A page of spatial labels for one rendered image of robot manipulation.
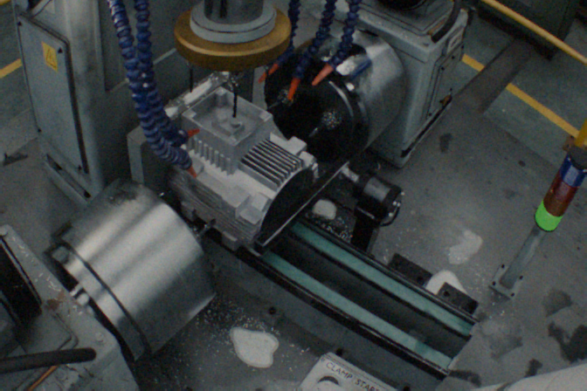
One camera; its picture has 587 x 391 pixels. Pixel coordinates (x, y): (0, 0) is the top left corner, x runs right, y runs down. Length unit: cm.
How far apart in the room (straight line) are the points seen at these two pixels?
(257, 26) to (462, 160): 85
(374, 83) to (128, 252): 59
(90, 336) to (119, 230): 18
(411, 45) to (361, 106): 22
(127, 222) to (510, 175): 107
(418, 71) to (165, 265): 71
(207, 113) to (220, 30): 26
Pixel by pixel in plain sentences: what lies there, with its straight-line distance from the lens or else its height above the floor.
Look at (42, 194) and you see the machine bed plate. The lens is 140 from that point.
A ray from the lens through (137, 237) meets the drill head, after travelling 81.
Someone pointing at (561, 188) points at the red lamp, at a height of 115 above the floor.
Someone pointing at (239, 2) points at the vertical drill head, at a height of 140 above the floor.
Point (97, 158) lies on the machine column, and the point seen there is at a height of 105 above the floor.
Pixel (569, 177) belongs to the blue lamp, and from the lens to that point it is 105.
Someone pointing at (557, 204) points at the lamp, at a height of 111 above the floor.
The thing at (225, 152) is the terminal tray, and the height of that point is 112.
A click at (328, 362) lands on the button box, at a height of 108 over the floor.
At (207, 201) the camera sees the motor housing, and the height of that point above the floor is 103.
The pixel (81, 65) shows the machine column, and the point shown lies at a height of 127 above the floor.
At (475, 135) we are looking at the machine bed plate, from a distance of 164.
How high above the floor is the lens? 180
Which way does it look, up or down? 46 degrees down
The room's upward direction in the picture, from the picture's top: 8 degrees clockwise
